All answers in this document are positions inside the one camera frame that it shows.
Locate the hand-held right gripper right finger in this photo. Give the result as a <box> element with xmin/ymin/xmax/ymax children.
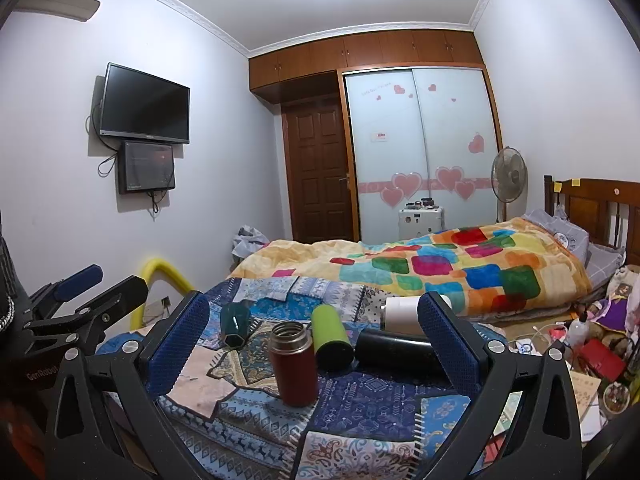
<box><xmin>416</xmin><ymin>291</ymin><xmax>586</xmax><ymax>480</ymax></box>

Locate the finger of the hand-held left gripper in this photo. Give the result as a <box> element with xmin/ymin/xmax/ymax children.
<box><xmin>27</xmin><ymin>263</ymin><xmax>105</xmax><ymax>322</ymax></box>
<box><xmin>22</xmin><ymin>274</ymin><xmax>150</xmax><ymax>347</ymax></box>

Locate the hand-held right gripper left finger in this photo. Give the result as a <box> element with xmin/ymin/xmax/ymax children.
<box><xmin>47</xmin><ymin>290</ymin><xmax>216</xmax><ymax>480</ymax></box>

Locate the black cup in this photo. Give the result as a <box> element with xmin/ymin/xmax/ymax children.
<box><xmin>353</xmin><ymin>328</ymin><xmax>450</xmax><ymax>377</ymax></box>

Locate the white cup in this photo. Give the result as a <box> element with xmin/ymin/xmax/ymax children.
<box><xmin>382</xmin><ymin>295</ymin><xmax>454</xmax><ymax>334</ymax></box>

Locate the green cup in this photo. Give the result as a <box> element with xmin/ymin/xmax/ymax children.
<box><xmin>310</xmin><ymin>303</ymin><xmax>355</xmax><ymax>372</ymax></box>

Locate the red thermos cup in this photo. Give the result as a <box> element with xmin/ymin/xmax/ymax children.
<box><xmin>268</xmin><ymin>321</ymin><xmax>320</xmax><ymax>408</ymax></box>

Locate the yellow foam tube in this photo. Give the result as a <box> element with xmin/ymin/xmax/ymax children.
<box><xmin>130</xmin><ymin>257</ymin><xmax>197</xmax><ymax>332</ymax></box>

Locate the colourful checked blanket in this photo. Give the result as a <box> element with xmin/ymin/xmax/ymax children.
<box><xmin>227</xmin><ymin>217</ymin><xmax>594</xmax><ymax>319</ymax></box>

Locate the blue patchwork blanket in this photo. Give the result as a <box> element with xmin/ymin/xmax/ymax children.
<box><xmin>94</xmin><ymin>275</ymin><xmax>512</xmax><ymax>480</ymax></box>

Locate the grey clothes pile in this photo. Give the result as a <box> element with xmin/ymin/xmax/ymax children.
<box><xmin>231</xmin><ymin>226</ymin><xmax>271</xmax><ymax>262</ymax></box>

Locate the clear plastic bottle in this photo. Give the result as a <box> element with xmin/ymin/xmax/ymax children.
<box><xmin>568</xmin><ymin>311</ymin><xmax>593</xmax><ymax>352</ymax></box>

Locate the beige printed paper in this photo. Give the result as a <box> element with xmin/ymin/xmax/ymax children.
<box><xmin>570</xmin><ymin>371</ymin><xmax>603</xmax><ymax>420</ymax></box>

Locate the red box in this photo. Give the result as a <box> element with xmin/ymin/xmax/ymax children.
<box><xmin>578</xmin><ymin>338</ymin><xmax>627</xmax><ymax>382</ymax></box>

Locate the grey printed pillow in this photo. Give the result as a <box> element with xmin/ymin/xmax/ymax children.
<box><xmin>522</xmin><ymin>208</ymin><xmax>591</xmax><ymax>262</ymax></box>

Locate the grey checked pillow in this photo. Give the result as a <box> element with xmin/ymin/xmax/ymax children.
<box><xmin>584</xmin><ymin>242</ymin><xmax>627</xmax><ymax>287</ymax></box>

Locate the purple cloth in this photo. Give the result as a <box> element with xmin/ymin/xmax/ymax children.
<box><xmin>598</xmin><ymin>294</ymin><xmax>640</xmax><ymax>333</ymax></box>

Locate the standing fan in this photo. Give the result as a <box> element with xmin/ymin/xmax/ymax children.
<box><xmin>489</xmin><ymin>146</ymin><xmax>529</xmax><ymax>224</ymax></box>

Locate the wooden bed headboard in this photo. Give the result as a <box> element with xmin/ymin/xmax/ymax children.
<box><xmin>543</xmin><ymin>175</ymin><xmax>640</xmax><ymax>267</ymax></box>

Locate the white wardrobe with pink hearts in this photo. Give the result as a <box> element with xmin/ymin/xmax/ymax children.
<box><xmin>342</xmin><ymin>65</ymin><xmax>504</xmax><ymax>244</ymax></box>

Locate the brown wooden door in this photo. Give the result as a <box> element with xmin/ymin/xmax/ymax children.
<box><xmin>281</xmin><ymin>99</ymin><xmax>357</xmax><ymax>244</ymax></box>

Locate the brown overhead cabinet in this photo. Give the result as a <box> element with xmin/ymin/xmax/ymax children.
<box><xmin>248</xmin><ymin>29</ymin><xmax>486</xmax><ymax>106</ymax></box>

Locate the white charger cable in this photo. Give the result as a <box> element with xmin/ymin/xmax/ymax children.
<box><xmin>507</xmin><ymin>322</ymin><xmax>568</xmax><ymax>361</ymax></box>

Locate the black television cable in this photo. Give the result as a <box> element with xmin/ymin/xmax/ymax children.
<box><xmin>85</xmin><ymin>102</ymin><xmax>121</xmax><ymax>179</ymax></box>

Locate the small black wall monitor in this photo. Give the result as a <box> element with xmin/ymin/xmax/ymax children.
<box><xmin>117</xmin><ymin>140</ymin><xmax>177</xmax><ymax>195</ymax></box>

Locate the black wall television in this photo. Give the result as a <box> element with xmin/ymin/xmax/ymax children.
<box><xmin>98</xmin><ymin>62</ymin><xmax>192</xmax><ymax>145</ymax></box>

